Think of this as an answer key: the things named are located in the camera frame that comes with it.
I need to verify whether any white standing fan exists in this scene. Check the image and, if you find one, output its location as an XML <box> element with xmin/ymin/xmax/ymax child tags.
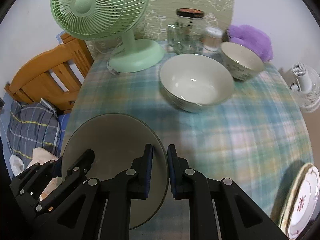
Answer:
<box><xmin>290</xmin><ymin>62</ymin><xmax>320</xmax><ymax>113</ymax></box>

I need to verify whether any white plastic bag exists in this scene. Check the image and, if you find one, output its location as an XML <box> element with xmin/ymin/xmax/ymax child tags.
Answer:
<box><xmin>9</xmin><ymin>155</ymin><xmax>24</xmax><ymax>177</ymax></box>

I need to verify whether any glass mason jar mug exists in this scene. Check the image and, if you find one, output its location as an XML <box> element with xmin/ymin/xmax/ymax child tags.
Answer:
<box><xmin>167</xmin><ymin>8</ymin><xmax>205</xmax><ymax>55</ymax></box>

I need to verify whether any plaid tablecloth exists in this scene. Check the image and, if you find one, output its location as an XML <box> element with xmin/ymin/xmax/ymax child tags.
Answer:
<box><xmin>64</xmin><ymin>53</ymin><xmax>313</xmax><ymax>222</ymax></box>

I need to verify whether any large white ceramic bowl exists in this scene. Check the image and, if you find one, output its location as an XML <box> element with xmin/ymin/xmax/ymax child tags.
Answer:
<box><xmin>159</xmin><ymin>54</ymin><xmax>234</xmax><ymax>113</ymax></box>

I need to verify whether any cotton swab container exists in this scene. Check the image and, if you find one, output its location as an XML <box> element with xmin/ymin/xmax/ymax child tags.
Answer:
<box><xmin>203</xmin><ymin>27</ymin><xmax>223</xmax><ymax>51</ymax></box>

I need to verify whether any peach plastic bag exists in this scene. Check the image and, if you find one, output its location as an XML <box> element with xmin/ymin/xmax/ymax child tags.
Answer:
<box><xmin>27</xmin><ymin>147</ymin><xmax>62</xmax><ymax>201</ymax></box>

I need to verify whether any green desk fan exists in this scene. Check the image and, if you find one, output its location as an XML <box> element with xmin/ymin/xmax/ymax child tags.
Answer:
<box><xmin>50</xmin><ymin>0</ymin><xmax>165</xmax><ymax>73</ymax></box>

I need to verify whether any grey plaid bedding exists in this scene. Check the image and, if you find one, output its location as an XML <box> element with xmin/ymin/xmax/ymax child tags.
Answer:
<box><xmin>7</xmin><ymin>99</ymin><xmax>61</xmax><ymax>165</ymax></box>

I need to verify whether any purple plush pillow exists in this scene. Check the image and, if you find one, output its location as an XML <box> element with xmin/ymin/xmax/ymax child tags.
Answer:
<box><xmin>227</xmin><ymin>24</ymin><xmax>273</xmax><ymax>62</ymax></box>

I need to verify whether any large grey ceramic bowl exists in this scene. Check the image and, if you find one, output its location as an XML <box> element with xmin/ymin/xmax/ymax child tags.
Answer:
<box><xmin>62</xmin><ymin>113</ymin><xmax>169</xmax><ymax>229</ymax></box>

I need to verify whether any green cartoon wall mat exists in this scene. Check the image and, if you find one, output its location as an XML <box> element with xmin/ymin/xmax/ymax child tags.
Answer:
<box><xmin>86</xmin><ymin>0</ymin><xmax>238</xmax><ymax>55</ymax></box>

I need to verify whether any small patterned ceramic bowl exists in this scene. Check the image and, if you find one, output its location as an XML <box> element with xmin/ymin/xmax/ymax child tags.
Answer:
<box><xmin>220</xmin><ymin>42</ymin><xmax>265</xmax><ymax>81</ymax></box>

